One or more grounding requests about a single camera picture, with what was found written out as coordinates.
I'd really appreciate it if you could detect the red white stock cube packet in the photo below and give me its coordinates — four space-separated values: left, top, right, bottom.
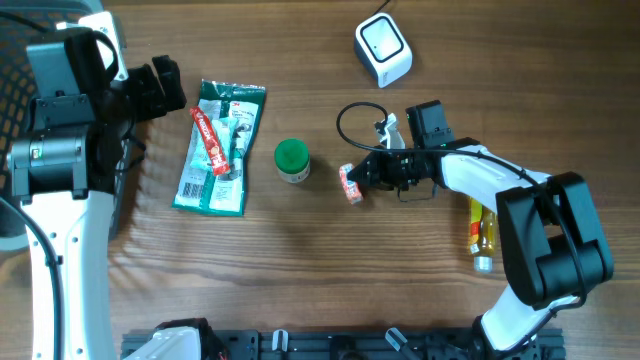
339 163 363 205

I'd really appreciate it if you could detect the green 3M product package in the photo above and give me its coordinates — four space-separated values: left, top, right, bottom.
172 80 266 216

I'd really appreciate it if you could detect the Knorr stock cube jar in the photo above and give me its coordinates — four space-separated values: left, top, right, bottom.
274 138 311 184

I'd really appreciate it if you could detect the yellow dish soap bottle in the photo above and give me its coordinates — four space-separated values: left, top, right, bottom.
468 198 498 273

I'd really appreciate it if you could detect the red Nescafe stick sachet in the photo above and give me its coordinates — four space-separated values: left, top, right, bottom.
189 106 231 176

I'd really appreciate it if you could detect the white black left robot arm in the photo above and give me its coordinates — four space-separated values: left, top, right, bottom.
7 11 186 359

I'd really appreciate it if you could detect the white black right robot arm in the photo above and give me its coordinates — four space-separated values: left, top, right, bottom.
344 100 614 359

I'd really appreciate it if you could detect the white barcode scanner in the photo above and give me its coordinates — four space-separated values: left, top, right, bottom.
354 12 413 88

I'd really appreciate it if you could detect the grey plastic shopping basket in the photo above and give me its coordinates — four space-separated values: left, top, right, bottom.
0 0 132 253

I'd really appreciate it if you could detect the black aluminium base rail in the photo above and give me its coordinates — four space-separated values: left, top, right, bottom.
119 318 566 360

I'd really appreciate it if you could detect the black left camera cable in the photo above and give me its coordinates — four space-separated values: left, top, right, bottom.
0 197 66 360

